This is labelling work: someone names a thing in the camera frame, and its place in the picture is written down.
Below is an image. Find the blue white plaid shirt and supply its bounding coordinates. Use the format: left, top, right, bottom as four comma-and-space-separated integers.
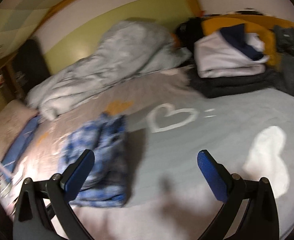
58, 113, 129, 207

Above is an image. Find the beige pillow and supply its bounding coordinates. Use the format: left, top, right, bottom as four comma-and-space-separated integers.
0, 100, 38, 161

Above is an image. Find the grey printed bed sheet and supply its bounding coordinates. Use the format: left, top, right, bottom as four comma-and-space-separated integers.
15, 69, 294, 239

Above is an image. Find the black folded garment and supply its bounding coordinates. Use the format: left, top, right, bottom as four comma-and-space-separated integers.
186, 67, 285, 99

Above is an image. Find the dark wardrobe shelf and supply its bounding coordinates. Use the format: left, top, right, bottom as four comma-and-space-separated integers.
1, 39, 51, 99

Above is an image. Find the white navy folded garment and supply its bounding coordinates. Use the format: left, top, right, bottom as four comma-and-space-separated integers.
194, 23, 269, 78

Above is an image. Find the dark grey jeans pile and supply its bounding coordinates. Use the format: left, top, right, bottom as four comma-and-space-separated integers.
273, 25, 294, 96

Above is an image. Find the light grey crumpled duvet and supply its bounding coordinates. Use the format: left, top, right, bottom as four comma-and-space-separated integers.
25, 20, 191, 121

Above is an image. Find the black bag by headboard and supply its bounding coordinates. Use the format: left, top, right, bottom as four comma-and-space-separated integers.
174, 17, 204, 53

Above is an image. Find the orange wooden bed frame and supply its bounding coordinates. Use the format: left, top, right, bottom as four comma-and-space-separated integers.
202, 14, 294, 72

